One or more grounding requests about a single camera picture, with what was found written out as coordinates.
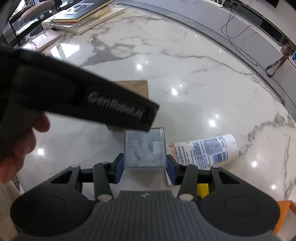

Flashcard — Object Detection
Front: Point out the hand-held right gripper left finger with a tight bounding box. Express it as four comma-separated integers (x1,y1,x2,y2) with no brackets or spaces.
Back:
48,153,125,202

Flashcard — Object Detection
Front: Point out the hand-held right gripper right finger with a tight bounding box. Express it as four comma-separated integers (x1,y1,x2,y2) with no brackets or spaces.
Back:
166,154,242,202

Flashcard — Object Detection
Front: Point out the clear plastic box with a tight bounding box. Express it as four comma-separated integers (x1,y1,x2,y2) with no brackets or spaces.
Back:
124,127,167,171

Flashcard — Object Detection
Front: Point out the person's left hand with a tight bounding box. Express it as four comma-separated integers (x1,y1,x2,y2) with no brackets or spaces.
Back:
0,114,51,184

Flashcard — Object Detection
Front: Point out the yellow tape measure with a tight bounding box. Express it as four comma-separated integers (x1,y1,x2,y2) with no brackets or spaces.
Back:
196,184,210,200

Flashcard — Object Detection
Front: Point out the white printed tube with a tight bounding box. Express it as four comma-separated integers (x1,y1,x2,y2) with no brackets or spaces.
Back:
167,134,239,171

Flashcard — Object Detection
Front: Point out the pink and white tray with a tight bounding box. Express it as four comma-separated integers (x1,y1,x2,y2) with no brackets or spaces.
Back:
23,29,61,52

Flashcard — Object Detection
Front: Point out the brown cardboard piece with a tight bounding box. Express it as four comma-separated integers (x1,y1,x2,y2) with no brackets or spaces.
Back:
105,80,148,131

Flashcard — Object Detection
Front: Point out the stack of books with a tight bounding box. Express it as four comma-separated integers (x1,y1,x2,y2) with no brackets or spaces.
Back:
55,6,126,35

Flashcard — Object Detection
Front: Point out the black hardcover book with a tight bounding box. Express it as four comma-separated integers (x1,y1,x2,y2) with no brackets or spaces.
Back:
52,0,115,24

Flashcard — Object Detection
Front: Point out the white round stool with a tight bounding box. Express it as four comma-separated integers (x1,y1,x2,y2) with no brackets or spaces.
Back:
20,0,56,22

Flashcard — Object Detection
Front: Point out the black cable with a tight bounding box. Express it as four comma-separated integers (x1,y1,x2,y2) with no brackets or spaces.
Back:
221,0,259,67

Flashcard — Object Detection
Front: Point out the brown strap bag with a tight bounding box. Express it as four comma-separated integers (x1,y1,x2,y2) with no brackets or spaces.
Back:
265,42,295,78

